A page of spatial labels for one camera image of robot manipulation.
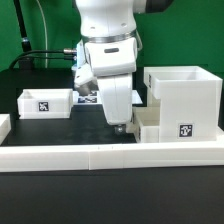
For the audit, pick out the white drawer box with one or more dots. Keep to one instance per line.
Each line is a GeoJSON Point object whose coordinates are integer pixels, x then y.
{"type": "Point", "coordinates": [145, 124]}
{"type": "Point", "coordinates": [45, 103]}

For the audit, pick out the white marker sheet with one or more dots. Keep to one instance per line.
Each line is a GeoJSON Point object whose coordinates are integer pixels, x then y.
{"type": "Point", "coordinates": [94, 98]}

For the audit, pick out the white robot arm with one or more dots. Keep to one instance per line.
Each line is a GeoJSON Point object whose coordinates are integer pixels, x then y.
{"type": "Point", "coordinates": [108, 21]}

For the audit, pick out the white boundary fence rail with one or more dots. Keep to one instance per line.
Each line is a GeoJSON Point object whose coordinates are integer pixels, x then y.
{"type": "Point", "coordinates": [101, 157]}

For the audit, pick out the white front drawer box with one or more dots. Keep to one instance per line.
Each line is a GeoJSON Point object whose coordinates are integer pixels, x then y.
{"type": "Point", "coordinates": [145, 124]}

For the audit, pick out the black pole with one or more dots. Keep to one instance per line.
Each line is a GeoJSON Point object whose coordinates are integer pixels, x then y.
{"type": "Point", "coordinates": [26, 46]}

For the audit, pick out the white drawer cabinet frame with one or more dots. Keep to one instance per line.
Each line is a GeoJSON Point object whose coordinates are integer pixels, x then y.
{"type": "Point", "coordinates": [189, 101]}

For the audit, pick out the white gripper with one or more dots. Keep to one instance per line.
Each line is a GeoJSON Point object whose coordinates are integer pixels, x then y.
{"type": "Point", "coordinates": [111, 65]}

